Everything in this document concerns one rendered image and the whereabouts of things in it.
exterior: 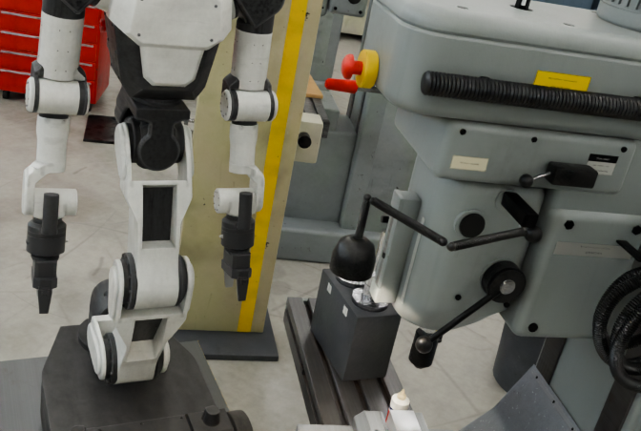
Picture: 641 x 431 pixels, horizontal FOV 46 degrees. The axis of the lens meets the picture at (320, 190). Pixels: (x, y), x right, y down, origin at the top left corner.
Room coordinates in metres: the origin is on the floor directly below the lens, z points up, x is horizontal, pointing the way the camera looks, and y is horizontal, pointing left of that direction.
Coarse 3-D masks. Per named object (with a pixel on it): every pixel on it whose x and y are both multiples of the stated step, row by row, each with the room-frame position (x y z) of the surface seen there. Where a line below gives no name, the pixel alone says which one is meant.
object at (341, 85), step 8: (328, 80) 1.26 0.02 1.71; (336, 80) 1.27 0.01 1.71; (344, 80) 1.27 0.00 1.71; (352, 80) 1.28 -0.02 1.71; (328, 88) 1.26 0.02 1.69; (336, 88) 1.26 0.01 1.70; (344, 88) 1.26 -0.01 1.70; (352, 88) 1.27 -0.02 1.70; (360, 88) 1.28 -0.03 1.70; (376, 88) 1.29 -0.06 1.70
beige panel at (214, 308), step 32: (288, 0) 2.88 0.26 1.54; (320, 0) 2.92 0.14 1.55; (288, 32) 2.89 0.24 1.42; (224, 64) 2.83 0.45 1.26; (288, 64) 2.89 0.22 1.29; (288, 96) 2.90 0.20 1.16; (224, 128) 2.84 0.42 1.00; (288, 128) 2.91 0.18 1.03; (224, 160) 2.84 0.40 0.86; (256, 160) 2.88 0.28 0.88; (288, 160) 2.91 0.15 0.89; (192, 224) 2.82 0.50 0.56; (256, 224) 2.89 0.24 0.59; (192, 256) 2.82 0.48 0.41; (256, 256) 2.89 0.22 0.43; (224, 288) 2.86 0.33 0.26; (256, 288) 2.90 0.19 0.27; (192, 320) 2.83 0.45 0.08; (224, 320) 2.87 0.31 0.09; (256, 320) 2.91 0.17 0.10; (224, 352) 2.72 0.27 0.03; (256, 352) 2.77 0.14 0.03
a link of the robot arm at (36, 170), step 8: (32, 168) 1.57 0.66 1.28; (40, 168) 1.57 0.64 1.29; (48, 168) 1.58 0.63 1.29; (56, 168) 1.59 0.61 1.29; (64, 168) 1.61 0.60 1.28; (24, 176) 1.57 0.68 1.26; (32, 176) 1.56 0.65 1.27; (40, 176) 1.57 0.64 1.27; (24, 184) 1.56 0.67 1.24; (32, 184) 1.56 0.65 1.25; (24, 192) 1.55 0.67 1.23; (32, 192) 1.55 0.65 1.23; (24, 200) 1.55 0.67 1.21; (32, 200) 1.55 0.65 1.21; (24, 208) 1.54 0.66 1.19; (32, 208) 1.55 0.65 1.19
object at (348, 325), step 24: (336, 288) 1.62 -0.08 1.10; (360, 288) 1.61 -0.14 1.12; (336, 312) 1.59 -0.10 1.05; (360, 312) 1.53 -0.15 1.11; (384, 312) 1.55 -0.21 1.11; (336, 336) 1.57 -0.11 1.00; (360, 336) 1.51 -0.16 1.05; (384, 336) 1.54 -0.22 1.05; (336, 360) 1.54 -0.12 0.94; (360, 360) 1.52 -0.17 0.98; (384, 360) 1.55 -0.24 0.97
